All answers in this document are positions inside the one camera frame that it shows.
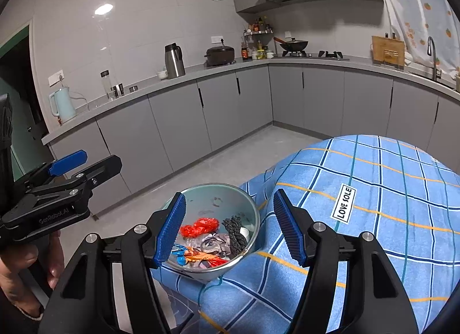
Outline steel thermos jug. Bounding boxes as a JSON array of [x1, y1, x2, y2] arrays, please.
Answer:
[[164, 43, 186, 80]]

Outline orange and blue wrapper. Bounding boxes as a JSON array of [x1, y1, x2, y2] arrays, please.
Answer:
[[172, 244, 223, 268]]

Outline gas stove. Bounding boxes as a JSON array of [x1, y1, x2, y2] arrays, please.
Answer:
[[273, 50, 350, 61]]

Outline black cooking pot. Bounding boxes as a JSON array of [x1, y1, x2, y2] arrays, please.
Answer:
[[204, 45, 236, 67]]

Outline blue checked tablecloth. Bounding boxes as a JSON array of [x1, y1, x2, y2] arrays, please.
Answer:
[[151, 134, 460, 334]]

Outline black kitchen faucet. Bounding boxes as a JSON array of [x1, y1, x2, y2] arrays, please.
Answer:
[[427, 36, 443, 81]]

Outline teal plastic bin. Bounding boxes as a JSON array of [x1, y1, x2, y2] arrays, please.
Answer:
[[158, 183, 261, 282]]

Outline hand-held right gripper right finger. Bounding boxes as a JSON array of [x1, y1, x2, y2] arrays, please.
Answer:
[[273, 188, 419, 334]]

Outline clear glass bottle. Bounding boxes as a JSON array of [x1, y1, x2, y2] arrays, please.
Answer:
[[100, 70, 112, 101]]

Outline black foam fruit net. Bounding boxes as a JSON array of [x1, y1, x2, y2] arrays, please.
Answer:
[[222, 215, 248, 257]]

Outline fruit printed window curtain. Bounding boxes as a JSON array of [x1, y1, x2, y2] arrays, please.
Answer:
[[374, 0, 460, 80]]

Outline red foam fruit net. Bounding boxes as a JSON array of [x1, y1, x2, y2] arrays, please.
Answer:
[[194, 218, 221, 231]]

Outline black wok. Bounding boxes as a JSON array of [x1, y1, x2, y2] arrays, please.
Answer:
[[273, 37, 310, 53]]

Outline light blue electric kettle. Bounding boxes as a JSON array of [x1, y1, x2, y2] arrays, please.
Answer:
[[48, 86, 78, 123]]

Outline grey wrapper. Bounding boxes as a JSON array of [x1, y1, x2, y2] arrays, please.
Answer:
[[199, 233, 231, 256]]

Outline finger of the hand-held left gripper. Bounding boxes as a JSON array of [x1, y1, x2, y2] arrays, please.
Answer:
[[22, 150, 89, 184], [27, 155, 123, 209]]

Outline person's left hand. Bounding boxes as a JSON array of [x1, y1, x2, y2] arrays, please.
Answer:
[[0, 231, 65, 320]]

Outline corner spice rack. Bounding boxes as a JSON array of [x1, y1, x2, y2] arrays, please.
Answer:
[[242, 16, 275, 60]]

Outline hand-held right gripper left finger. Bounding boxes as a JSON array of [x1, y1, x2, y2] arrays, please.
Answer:
[[38, 191, 187, 334]]

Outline grey lower kitchen cabinets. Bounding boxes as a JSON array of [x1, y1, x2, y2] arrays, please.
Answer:
[[41, 63, 460, 216]]

